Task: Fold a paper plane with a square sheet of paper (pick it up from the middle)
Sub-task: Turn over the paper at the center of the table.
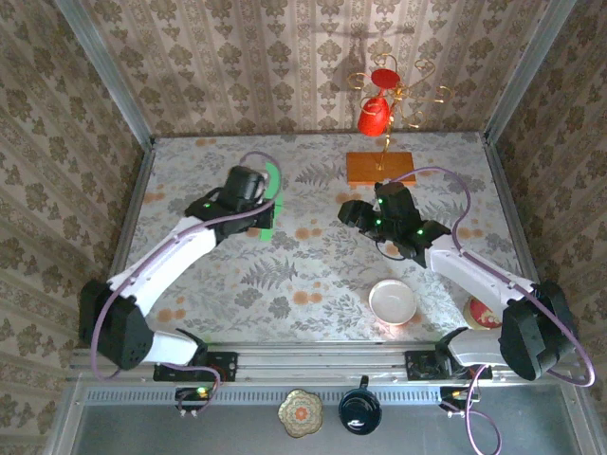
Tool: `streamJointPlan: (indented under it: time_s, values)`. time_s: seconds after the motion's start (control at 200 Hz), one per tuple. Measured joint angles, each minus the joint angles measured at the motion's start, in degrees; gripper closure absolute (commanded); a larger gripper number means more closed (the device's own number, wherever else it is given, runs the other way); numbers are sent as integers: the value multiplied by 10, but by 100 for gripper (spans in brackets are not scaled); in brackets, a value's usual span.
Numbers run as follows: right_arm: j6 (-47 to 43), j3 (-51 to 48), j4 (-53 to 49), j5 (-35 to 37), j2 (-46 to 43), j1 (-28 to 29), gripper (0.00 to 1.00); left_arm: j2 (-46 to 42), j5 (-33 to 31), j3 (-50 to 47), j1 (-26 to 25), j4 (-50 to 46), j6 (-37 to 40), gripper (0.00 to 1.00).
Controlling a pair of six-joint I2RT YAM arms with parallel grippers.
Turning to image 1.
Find dark blue mug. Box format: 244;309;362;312
337;374;383;436

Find green cloth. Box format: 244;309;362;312
258;161;285;243

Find red goblet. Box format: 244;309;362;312
356;68;400;138

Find aluminium frame post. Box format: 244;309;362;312
54;0;156;143
483;0;578;143

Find grey metal shelf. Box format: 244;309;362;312
46;381;603;455

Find ornate scalloped small plate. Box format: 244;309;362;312
277;388;324;440

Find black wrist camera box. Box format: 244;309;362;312
224;165;267;210
374;181;414;220

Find aluminium side rail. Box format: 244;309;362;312
482;132;561;345
88;136;156;350

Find red patterned bowl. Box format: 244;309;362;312
463;296;504;331

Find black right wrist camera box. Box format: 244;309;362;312
374;181;414;220

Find aluminium front rail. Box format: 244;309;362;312
69;344;582;383

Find floral printed tablecloth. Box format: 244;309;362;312
104;131;544;343

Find small black circuit board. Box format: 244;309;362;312
438;386;480;418
175;386;214;418

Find gold wire stand wooden base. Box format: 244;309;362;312
344;52;451;187

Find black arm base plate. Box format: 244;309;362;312
405;349;493;381
152;350;239;383

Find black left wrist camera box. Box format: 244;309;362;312
224;165;267;210

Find white bowl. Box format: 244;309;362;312
368;278;418;326

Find purple cable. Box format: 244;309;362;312
391;166;597;455
89;151;281;418

